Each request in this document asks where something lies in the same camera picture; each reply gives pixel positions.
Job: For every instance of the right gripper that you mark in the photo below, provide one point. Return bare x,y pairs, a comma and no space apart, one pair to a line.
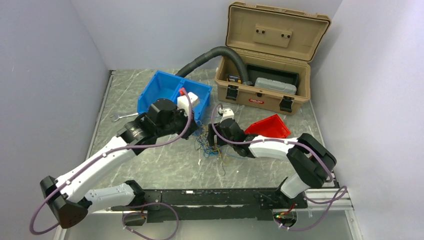
211,137

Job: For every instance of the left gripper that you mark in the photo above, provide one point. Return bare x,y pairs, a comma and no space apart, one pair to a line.
192,127

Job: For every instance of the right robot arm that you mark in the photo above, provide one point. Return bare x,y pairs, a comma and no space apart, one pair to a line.
312,162

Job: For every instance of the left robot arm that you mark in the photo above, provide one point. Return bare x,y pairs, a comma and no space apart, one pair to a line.
71,196

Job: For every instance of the red storage bin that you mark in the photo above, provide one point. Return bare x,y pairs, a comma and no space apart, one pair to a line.
272,127

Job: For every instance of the yellow black device in case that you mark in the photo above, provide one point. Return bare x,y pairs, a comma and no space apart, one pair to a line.
234,79

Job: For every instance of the blue double storage bin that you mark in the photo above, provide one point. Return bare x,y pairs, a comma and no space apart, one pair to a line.
166,85

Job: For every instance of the grey plastic organiser box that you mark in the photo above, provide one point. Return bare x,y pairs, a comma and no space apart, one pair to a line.
275,85

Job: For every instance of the black tray in case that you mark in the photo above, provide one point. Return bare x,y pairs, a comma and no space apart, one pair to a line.
256,71

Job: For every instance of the silver wrench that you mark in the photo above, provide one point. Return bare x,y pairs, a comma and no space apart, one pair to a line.
117,116

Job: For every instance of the tan tool case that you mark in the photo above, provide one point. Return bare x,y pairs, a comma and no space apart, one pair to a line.
272,37

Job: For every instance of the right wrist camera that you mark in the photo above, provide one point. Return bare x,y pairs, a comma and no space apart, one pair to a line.
226,113

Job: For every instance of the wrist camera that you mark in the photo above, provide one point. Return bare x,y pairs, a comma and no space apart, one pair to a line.
226,113
187,100

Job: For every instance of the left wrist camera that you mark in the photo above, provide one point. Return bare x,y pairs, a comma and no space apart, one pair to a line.
187,100

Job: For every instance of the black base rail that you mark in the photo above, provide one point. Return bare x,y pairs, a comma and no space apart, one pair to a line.
217,204

